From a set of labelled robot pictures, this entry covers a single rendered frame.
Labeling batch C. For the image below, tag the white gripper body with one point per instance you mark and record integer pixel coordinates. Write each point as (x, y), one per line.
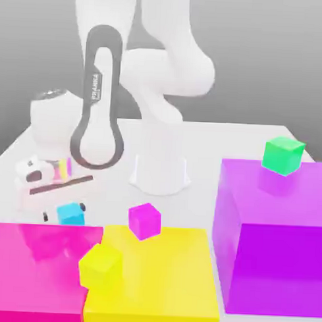
(43, 200)

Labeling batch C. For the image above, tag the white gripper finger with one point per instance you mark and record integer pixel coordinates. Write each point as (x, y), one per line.
(45, 216)
(82, 207)

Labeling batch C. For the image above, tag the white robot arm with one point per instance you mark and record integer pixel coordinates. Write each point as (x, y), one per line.
(156, 139)

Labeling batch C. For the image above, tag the small cyan cube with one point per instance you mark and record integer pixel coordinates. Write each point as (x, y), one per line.
(69, 213)

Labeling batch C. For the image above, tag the small yellow cube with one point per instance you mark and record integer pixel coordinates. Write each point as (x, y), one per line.
(99, 266)

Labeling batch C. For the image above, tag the small magenta cube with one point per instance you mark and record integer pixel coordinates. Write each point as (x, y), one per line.
(144, 221)

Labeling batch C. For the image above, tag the small green cube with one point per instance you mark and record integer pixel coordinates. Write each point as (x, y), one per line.
(281, 157)

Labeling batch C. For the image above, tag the large pink box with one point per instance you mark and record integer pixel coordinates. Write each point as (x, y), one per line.
(26, 276)

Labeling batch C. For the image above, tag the large yellow box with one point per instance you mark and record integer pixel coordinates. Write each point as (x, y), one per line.
(166, 277)

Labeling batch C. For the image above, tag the large purple box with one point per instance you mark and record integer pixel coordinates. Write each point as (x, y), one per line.
(273, 234)

